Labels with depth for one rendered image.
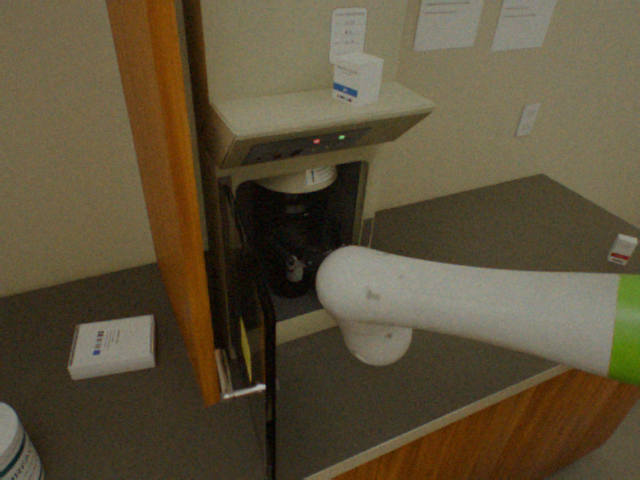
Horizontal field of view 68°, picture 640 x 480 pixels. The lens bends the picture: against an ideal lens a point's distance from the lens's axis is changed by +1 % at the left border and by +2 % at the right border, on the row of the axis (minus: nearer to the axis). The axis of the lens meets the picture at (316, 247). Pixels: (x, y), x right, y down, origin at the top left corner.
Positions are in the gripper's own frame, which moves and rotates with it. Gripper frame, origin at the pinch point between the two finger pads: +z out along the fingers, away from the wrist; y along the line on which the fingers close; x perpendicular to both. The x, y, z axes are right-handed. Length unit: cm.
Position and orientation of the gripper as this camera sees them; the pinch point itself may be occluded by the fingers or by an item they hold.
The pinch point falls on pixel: (291, 219)
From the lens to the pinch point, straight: 100.9
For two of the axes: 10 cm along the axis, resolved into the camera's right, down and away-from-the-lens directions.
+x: -0.5, 8.0, 6.0
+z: -4.4, -5.6, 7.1
